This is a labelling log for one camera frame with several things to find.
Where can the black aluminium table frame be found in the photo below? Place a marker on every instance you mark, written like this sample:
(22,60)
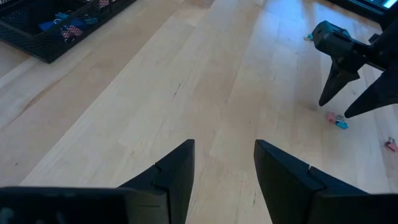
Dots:
(354,5)

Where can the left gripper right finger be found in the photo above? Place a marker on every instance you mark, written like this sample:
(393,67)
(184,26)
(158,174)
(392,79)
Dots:
(286,186)

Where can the teal binder clip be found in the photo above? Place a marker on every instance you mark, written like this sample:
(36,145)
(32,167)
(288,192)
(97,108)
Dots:
(309,37)

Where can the blue eraser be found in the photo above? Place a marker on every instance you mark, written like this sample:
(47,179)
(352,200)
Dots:
(46,26)

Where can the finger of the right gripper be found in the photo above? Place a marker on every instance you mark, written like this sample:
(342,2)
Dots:
(337,81)
(379,96)

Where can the pink binder clip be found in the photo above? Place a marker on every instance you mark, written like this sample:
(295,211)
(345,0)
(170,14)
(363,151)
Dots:
(331,117)
(392,145)
(71,32)

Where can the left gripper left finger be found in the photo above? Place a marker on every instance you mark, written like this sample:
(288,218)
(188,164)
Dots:
(177,177)

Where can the black mesh desk organizer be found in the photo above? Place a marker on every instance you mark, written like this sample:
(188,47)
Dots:
(31,46)

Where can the light blue binder clip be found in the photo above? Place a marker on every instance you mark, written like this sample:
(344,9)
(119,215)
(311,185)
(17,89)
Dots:
(90,20)

